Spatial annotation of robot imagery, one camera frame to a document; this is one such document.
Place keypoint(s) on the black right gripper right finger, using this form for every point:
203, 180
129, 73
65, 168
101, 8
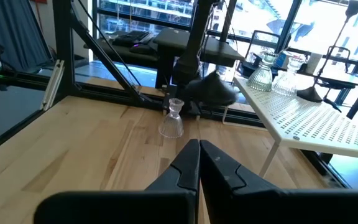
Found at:
259, 207

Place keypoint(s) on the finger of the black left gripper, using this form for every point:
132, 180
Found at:
228, 95

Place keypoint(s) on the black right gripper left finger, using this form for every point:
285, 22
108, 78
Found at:
154, 205

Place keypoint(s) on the green glass candle holder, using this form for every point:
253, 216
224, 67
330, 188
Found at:
261, 79

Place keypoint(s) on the clear glass candle holder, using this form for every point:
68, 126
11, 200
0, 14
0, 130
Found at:
171, 126
286, 84

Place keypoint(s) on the black tall candlestick holder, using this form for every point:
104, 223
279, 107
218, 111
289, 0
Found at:
310, 93

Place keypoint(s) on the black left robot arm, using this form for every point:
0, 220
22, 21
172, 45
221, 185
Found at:
194, 37

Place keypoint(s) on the dark grey desk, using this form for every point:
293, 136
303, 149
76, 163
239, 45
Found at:
172, 40

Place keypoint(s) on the black computer mouse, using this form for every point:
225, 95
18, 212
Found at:
141, 49

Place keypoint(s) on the black keyboard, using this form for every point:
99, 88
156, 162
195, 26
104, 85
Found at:
132, 39

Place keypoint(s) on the white perforated shelf riser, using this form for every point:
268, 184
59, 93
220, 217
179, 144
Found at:
322, 130

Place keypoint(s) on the silver aluminium bar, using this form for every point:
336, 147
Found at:
53, 84

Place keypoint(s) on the blue curtain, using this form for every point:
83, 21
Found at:
14, 34

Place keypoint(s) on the black aluminium table frame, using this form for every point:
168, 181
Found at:
64, 46

